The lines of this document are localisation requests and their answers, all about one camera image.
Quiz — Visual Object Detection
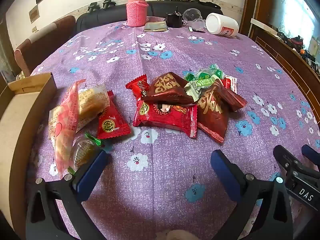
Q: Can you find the black mug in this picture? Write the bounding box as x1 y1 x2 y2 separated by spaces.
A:
166 6 187 28

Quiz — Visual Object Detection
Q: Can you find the small red snack packet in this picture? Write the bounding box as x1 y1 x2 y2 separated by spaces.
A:
125 73 151 101

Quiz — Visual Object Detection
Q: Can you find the dark red snack packet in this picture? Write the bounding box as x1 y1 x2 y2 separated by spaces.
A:
143 72 196 105
219 79 247 112
196 80 232 144

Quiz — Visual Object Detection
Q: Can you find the black sofa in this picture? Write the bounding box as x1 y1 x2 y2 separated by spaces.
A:
76 0 224 33

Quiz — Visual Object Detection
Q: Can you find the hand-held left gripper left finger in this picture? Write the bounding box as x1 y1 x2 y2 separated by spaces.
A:
26 150 110 240

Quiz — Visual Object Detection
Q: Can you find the white plastic jar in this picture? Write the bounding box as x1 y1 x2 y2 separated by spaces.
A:
205 12 240 38

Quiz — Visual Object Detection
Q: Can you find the brown chair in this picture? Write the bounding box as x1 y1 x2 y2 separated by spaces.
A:
14 15 77 77

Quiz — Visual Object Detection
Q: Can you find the clear yellow bread packet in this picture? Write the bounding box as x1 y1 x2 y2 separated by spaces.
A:
77 84 111 132

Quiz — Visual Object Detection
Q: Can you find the purple floral tablecloth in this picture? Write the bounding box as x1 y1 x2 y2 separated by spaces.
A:
27 21 320 240

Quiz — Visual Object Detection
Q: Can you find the pink clear wafer packet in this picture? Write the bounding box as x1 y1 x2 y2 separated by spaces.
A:
48 79 86 178

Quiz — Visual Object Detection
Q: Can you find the green wrapped round pastry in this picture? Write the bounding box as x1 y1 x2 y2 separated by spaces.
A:
68 132 107 174

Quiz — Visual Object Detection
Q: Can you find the red and white sachet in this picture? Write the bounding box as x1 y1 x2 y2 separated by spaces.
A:
222 74 238 92

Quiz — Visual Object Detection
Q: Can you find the large red figure-print packet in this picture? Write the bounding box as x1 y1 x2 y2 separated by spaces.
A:
132 99 198 138

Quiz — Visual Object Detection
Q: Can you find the small red gold-emblem packet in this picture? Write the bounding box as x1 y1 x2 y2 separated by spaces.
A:
96 91 132 140

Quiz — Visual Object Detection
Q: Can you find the black clamp device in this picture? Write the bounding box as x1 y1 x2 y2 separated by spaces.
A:
101 0 117 10
87 2 101 14

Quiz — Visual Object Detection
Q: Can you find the pink knit-sleeved flask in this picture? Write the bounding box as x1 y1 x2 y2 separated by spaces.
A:
126 0 149 27

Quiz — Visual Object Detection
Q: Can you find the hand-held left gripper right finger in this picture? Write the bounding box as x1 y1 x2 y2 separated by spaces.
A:
211 149 294 240

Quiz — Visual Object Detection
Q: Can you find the wooden cabinet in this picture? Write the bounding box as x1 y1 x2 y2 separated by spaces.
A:
244 0 320 115

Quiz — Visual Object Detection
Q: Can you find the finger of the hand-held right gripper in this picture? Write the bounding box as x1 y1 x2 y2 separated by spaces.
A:
273 145 304 173
301 144 320 167

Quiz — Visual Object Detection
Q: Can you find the small wall plaque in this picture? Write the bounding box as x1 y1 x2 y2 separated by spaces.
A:
28 4 41 24

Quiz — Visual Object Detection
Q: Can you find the clear plastic container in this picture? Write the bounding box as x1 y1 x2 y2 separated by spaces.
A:
182 8 207 32

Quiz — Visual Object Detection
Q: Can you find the shallow cardboard box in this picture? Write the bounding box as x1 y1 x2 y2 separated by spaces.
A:
0 72 58 240

